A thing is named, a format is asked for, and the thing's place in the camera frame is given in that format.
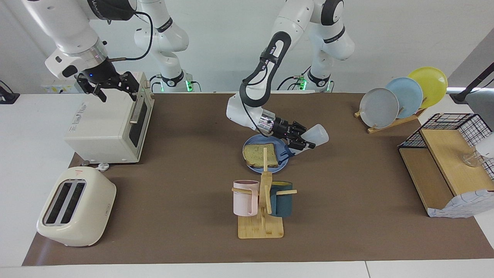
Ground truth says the toasted bread slice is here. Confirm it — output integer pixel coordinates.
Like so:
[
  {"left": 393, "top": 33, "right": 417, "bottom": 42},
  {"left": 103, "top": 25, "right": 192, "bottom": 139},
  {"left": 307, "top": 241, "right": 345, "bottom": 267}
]
[{"left": 242, "top": 143, "right": 279, "bottom": 168}]

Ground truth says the white rounded blurry object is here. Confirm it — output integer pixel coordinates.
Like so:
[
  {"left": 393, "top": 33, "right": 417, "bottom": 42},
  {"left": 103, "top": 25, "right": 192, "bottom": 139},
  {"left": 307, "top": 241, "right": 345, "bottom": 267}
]
[{"left": 475, "top": 132, "right": 494, "bottom": 159}]

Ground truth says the pink ribbed mug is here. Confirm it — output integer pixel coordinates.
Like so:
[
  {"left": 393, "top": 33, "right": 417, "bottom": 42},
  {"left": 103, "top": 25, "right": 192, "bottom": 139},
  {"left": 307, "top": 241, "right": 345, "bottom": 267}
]
[{"left": 233, "top": 180, "right": 260, "bottom": 217}]

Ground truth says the black wire basket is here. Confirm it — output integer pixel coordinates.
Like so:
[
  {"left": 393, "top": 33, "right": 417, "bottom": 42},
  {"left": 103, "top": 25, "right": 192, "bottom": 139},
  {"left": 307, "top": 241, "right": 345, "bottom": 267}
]
[{"left": 398, "top": 113, "right": 494, "bottom": 182}]

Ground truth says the wooden two-level shelf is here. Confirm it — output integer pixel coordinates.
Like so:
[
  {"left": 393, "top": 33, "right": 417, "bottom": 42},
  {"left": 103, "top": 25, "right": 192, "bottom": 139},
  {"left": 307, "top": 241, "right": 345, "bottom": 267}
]
[{"left": 399, "top": 129, "right": 494, "bottom": 217}]

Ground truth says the dark teal mug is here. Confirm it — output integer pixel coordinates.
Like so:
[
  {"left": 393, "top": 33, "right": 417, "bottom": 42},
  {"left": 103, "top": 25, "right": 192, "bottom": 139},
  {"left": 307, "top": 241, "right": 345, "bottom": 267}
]
[{"left": 269, "top": 181, "right": 294, "bottom": 217}]

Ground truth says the white patterned cloth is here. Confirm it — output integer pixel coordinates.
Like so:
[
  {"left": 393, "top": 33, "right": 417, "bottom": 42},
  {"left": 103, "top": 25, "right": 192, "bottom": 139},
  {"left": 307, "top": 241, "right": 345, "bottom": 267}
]
[{"left": 427, "top": 189, "right": 494, "bottom": 219}]

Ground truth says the yellow plate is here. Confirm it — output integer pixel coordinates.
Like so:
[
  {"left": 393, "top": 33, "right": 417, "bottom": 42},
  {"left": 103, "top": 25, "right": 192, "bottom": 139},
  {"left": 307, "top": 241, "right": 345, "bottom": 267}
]
[{"left": 408, "top": 66, "right": 448, "bottom": 109}]

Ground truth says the white squeeze bottle blue cap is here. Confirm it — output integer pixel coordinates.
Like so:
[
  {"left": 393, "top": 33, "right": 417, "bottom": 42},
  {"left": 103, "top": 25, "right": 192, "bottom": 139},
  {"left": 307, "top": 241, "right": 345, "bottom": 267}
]
[{"left": 279, "top": 124, "right": 330, "bottom": 162}]

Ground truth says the black left base cable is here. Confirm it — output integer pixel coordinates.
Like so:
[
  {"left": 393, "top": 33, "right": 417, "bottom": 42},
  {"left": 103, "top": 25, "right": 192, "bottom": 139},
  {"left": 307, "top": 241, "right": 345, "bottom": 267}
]
[{"left": 277, "top": 66, "right": 311, "bottom": 91}]

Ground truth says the wooden plate rack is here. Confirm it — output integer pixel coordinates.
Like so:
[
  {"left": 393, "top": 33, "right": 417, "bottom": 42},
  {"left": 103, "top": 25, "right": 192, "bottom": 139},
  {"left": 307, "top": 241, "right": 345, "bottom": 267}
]
[{"left": 354, "top": 97, "right": 428, "bottom": 134}]

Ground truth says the light blue plate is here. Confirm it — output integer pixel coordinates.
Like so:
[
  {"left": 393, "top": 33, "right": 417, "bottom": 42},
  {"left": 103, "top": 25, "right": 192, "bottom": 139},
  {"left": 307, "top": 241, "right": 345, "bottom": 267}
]
[{"left": 385, "top": 77, "right": 423, "bottom": 119}]

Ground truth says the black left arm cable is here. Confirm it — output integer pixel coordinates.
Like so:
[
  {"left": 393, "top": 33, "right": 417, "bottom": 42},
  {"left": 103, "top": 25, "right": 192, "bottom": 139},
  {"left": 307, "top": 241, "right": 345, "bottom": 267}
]
[{"left": 241, "top": 58, "right": 272, "bottom": 136}]

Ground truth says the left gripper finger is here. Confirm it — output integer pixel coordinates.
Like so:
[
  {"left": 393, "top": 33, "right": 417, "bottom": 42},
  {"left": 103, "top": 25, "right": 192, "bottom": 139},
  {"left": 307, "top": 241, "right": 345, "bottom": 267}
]
[
  {"left": 290, "top": 120, "right": 310, "bottom": 135},
  {"left": 288, "top": 136, "right": 316, "bottom": 151}
]

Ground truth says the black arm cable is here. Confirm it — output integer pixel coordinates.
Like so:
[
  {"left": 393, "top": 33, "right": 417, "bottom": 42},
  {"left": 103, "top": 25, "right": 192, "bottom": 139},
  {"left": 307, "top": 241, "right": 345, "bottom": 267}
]
[
  {"left": 104, "top": 11, "right": 154, "bottom": 61},
  {"left": 241, "top": 58, "right": 272, "bottom": 136}
]

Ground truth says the cream two-slot toaster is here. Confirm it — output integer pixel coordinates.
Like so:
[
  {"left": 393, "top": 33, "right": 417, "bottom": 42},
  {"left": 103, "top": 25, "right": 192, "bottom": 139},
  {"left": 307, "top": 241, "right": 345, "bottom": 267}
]
[{"left": 36, "top": 166, "right": 117, "bottom": 247}]

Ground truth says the white toaster power cord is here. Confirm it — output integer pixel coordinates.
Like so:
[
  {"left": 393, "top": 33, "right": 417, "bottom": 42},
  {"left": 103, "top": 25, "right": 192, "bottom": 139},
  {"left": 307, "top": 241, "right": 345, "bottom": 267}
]
[{"left": 83, "top": 160, "right": 110, "bottom": 171}]

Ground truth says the blue round plate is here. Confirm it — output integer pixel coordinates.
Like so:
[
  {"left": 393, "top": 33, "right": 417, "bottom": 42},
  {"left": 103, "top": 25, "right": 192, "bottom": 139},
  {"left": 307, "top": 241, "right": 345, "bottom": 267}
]
[{"left": 242, "top": 134, "right": 289, "bottom": 174}]

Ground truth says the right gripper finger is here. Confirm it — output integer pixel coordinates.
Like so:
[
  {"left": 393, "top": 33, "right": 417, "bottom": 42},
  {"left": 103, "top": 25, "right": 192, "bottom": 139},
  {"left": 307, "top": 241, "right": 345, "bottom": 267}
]
[
  {"left": 76, "top": 75, "right": 108, "bottom": 103},
  {"left": 115, "top": 71, "right": 140, "bottom": 102}
]

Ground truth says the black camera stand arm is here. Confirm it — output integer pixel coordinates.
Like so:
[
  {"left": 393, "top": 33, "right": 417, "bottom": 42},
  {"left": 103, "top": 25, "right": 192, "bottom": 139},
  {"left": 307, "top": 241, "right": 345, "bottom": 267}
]
[{"left": 450, "top": 62, "right": 494, "bottom": 104}]

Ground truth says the brown table mat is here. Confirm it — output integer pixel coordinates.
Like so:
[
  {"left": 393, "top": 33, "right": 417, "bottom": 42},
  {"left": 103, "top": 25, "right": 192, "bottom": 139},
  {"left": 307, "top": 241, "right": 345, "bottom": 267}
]
[{"left": 22, "top": 93, "right": 494, "bottom": 266}]

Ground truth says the white toaster oven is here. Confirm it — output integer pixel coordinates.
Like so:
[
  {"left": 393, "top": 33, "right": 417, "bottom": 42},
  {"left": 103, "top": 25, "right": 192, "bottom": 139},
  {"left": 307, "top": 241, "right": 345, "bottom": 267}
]
[{"left": 64, "top": 71, "right": 155, "bottom": 164}]

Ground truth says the white wall power box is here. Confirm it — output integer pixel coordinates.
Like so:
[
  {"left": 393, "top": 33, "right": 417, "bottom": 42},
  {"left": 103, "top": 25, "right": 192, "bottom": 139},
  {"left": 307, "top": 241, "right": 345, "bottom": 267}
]
[{"left": 41, "top": 77, "right": 80, "bottom": 94}]

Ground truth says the clear glass cup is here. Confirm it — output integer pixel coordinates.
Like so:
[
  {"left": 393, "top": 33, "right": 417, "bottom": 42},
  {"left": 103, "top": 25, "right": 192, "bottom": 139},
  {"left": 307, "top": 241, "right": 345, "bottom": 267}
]
[{"left": 459, "top": 151, "right": 485, "bottom": 168}]

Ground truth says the wooden mug tree stand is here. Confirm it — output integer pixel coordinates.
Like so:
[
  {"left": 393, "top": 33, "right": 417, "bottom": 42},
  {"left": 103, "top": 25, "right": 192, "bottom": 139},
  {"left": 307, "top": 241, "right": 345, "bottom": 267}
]
[{"left": 232, "top": 147, "right": 298, "bottom": 239}]

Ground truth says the black clamp base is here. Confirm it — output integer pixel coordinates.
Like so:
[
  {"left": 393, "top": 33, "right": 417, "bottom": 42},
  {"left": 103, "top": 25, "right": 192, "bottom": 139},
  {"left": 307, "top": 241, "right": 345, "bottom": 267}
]
[{"left": 0, "top": 80, "right": 20, "bottom": 105}]

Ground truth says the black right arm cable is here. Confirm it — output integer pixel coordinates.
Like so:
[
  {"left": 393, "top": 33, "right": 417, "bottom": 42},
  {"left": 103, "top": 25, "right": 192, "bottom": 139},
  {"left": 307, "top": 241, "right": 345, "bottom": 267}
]
[{"left": 104, "top": 11, "right": 154, "bottom": 61}]

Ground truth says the pale grey plate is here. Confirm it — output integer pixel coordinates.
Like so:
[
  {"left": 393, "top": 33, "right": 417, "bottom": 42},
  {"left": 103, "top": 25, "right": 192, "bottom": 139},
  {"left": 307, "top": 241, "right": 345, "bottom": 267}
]
[{"left": 359, "top": 88, "right": 399, "bottom": 129}]

